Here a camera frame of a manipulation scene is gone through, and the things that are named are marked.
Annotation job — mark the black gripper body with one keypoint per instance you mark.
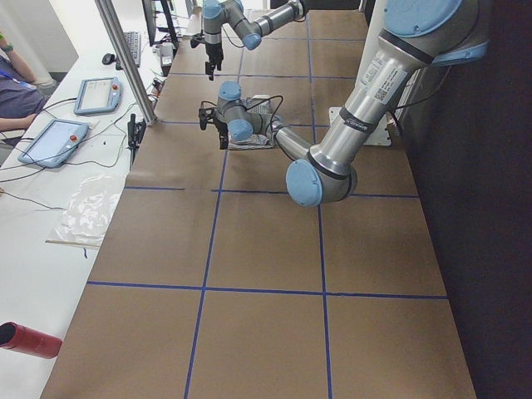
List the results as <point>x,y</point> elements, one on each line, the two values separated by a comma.
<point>213,51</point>
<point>222,126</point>

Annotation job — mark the navy white striped polo shirt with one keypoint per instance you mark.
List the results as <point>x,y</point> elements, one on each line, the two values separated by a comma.
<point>253,133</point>

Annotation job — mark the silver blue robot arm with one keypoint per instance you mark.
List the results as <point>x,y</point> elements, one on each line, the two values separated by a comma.
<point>215,14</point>
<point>414,35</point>

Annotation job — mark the black monitor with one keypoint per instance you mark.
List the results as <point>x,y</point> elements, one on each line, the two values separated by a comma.
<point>150,9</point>

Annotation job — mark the black keyboard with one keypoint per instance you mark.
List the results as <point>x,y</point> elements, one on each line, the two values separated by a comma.
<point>133,42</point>

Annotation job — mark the black clamp tool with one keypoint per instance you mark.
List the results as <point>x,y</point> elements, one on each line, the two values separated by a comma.
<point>135,134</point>

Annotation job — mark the black computer mouse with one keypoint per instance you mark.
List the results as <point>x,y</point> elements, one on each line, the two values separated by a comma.
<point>108,59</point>

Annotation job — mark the far teach pendant tablet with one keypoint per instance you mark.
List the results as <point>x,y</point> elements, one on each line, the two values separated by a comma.
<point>98,96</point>

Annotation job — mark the teach pendant tablet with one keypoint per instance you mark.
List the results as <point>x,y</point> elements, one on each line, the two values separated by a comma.
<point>55,144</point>
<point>98,96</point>

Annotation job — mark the clear plastic bag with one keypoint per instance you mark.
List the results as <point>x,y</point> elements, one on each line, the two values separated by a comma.
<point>89,212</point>

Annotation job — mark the near teach pendant tablet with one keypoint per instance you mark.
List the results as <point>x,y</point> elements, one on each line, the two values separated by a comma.
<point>55,144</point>

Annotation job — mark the seated person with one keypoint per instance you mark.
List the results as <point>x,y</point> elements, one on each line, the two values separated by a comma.
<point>21,101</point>

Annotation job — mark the red cylinder bottle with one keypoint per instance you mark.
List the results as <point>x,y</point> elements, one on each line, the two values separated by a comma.
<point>19,338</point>

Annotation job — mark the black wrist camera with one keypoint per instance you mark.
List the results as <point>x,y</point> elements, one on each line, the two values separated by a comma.
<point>206,117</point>
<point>197,39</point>

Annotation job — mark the aluminium frame post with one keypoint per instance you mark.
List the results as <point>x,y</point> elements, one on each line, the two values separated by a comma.
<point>115,33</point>

